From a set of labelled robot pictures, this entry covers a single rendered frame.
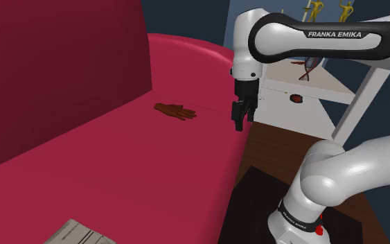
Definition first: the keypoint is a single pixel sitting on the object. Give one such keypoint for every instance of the white shelf unit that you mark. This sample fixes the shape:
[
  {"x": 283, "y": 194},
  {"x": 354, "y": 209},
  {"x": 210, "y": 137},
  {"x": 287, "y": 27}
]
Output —
[{"x": 302, "y": 101}]

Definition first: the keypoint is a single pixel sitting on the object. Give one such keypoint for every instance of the red sofa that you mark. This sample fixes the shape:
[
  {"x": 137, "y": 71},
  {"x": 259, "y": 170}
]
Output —
[{"x": 113, "y": 145}]

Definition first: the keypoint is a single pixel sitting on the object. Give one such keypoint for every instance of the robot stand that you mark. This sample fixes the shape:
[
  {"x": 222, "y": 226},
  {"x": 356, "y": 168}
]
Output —
[{"x": 252, "y": 209}]

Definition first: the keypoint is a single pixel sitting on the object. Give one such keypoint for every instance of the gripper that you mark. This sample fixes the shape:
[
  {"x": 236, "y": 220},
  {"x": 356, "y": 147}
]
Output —
[{"x": 247, "y": 88}]

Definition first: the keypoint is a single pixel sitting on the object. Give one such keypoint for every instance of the brown hand figure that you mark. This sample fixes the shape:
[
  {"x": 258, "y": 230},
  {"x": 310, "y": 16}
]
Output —
[{"x": 176, "y": 110}]

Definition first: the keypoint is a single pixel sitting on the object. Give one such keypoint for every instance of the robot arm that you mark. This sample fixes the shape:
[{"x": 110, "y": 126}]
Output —
[{"x": 336, "y": 172}]

